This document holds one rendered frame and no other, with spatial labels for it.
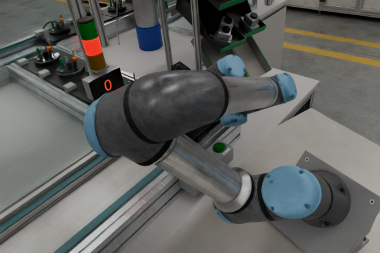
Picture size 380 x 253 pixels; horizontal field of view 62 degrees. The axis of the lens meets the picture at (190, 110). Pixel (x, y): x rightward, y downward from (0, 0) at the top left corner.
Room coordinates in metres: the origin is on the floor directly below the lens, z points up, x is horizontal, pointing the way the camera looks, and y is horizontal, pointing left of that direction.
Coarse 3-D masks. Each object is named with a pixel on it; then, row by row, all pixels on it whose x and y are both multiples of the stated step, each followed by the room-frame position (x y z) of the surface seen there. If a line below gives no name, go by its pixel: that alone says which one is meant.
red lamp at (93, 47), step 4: (84, 40) 0.89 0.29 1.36; (88, 40) 0.89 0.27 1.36; (92, 40) 0.89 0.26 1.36; (96, 40) 0.90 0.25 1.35; (84, 44) 0.89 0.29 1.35; (88, 44) 0.89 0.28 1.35; (92, 44) 0.89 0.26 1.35; (96, 44) 0.90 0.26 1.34; (100, 44) 0.91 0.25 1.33; (84, 48) 0.90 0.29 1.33; (88, 48) 0.89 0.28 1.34; (92, 48) 0.89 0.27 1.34; (96, 48) 0.89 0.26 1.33; (100, 48) 0.91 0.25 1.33; (88, 52) 0.89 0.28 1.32; (92, 52) 0.89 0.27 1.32; (96, 52) 0.89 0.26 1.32; (100, 52) 0.90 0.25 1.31
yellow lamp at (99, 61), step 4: (88, 56) 0.89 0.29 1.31; (92, 56) 0.89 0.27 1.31; (96, 56) 0.89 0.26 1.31; (100, 56) 0.90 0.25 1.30; (88, 60) 0.90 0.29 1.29; (92, 60) 0.89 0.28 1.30; (96, 60) 0.89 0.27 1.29; (100, 60) 0.89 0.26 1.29; (104, 60) 0.91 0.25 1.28; (92, 64) 0.89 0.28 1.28; (96, 64) 0.89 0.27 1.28; (100, 64) 0.89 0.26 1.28; (104, 64) 0.90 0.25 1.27; (92, 68) 0.89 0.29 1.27; (96, 68) 0.89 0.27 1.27; (100, 68) 0.89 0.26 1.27
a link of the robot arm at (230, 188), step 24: (120, 96) 0.44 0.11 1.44; (96, 120) 0.44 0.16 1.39; (120, 120) 0.41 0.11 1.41; (96, 144) 0.43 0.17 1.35; (120, 144) 0.41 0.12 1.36; (144, 144) 0.40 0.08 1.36; (168, 144) 0.44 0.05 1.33; (192, 144) 0.49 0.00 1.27; (168, 168) 0.45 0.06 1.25; (192, 168) 0.46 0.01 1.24; (216, 168) 0.48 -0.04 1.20; (240, 168) 0.56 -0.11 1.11; (216, 192) 0.47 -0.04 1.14; (240, 192) 0.49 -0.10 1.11; (240, 216) 0.47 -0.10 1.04; (264, 216) 0.46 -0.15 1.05
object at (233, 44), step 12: (180, 0) 1.24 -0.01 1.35; (204, 0) 1.32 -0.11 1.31; (180, 12) 1.24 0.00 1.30; (204, 12) 1.27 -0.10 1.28; (216, 12) 1.26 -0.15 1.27; (204, 24) 1.20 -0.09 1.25; (216, 24) 1.21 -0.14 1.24; (204, 36) 1.13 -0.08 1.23; (240, 36) 1.15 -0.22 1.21; (216, 48) 1.08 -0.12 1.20; (228, 48) 1.08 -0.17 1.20
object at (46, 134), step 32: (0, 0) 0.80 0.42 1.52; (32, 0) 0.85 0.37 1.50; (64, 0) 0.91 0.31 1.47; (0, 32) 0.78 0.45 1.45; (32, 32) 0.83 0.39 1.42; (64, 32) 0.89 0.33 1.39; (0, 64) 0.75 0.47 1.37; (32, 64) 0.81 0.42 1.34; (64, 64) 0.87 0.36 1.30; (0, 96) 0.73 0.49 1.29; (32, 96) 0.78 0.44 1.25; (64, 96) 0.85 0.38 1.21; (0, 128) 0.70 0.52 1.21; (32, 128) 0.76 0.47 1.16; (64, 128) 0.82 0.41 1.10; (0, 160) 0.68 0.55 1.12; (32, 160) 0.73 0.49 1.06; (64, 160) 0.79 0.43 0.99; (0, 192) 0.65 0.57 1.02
